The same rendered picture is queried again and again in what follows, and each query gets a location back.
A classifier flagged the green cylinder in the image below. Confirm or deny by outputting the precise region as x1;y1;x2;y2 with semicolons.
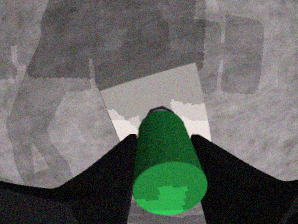
132;112;208;216

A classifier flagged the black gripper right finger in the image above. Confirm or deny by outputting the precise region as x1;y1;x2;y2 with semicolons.
192;135;298;224

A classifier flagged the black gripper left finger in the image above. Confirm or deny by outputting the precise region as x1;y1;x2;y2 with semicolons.
0;133;138;224

